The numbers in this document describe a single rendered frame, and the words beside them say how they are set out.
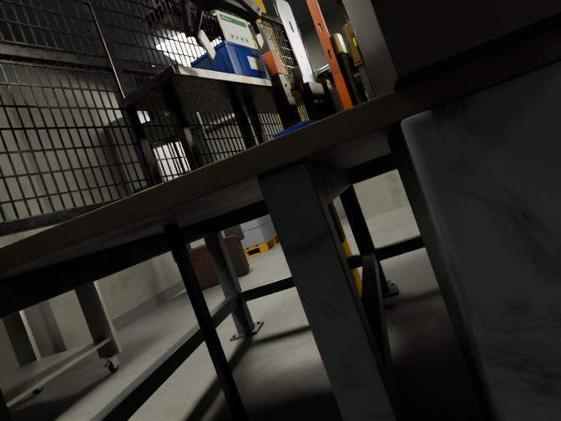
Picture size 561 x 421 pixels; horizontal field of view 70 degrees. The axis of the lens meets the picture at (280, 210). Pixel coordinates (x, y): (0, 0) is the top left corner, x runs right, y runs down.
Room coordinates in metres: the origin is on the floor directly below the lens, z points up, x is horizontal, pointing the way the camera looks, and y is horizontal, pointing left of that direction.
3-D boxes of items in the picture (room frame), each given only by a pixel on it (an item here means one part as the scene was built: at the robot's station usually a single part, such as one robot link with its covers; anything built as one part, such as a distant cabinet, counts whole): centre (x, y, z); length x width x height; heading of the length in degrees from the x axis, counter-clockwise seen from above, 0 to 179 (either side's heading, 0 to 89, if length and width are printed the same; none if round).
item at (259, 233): (6.69, 0.63, 0.58); 1.15 x 0.77 x 1.15; 167
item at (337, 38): (1.31, -0.36, 0.88); 0.04 x 0.04 x 0.37; 58
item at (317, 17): (1.30, -0.32, 0.95); 0.03 x 0.01 x 0.50; 58
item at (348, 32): (1.22, -0.39, 0.87); 0.10 x 0.07 x 0.35; 148
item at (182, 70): (1.44, -0.02, 1.02); 0.90 x 0.22 x 0.03; 148
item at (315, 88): (1.52, -0.27, 0.85); 0.12 x 0.03 x 0.30; 148
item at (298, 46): (1.52, -0.27, 1.17); 0.12 x 0.01 x 0.34; 148
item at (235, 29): (1.75, -0.08, 1.30); 0.23 x 0.02 x 0.31; 148
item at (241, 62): (1.45, -0.02, 1.10); 0.30 x 0.17 x 0.13; 148
